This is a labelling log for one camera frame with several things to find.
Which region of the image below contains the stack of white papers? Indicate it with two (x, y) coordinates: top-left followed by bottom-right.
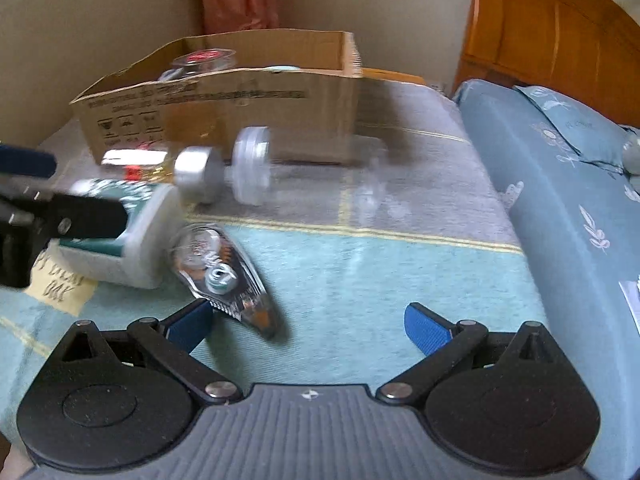
(619, 275), (640, 336)

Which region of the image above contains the clear round container red label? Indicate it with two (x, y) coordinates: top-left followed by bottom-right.
(170, 47), (238, 79)

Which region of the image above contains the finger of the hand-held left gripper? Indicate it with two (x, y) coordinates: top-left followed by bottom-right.
(30, 194), (129, 241)
(0, 142), (58, 179)

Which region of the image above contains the checkered printed tablecloth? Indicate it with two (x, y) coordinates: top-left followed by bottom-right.
(0, 80), (548, 441)

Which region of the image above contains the blue floral bed sheet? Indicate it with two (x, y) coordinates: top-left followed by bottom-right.
(452, 80), (640, 480)

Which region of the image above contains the small glass bottle red label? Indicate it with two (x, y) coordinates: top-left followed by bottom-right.
(102, 146), (226, 204)

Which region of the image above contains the clear plastic jar with lid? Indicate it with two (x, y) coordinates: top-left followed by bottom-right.
(232, 127), (401, 226)

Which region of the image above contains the white bottle green label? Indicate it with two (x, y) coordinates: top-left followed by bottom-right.
(60, 180), (183, 289)

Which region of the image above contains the cardboard box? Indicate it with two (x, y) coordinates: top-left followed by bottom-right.
(69, 30), (363, 166)

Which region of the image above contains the wooden table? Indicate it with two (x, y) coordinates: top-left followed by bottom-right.
(361, 66), (427, 87)

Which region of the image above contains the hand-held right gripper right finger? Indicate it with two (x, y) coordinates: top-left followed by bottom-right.
(376, 302), (571, 404)

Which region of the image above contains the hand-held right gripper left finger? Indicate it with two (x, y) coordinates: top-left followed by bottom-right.
(47, 300), (242, 406)

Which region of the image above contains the grey plush toy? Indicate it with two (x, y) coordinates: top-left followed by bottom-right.
(622, 132), (640, 176)

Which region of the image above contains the blue floral pillow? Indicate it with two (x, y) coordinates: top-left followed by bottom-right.
(515, 85), (640, 177)

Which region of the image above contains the wooden bed headboard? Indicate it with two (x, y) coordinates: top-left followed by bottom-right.
(452, 0), (640, 128)

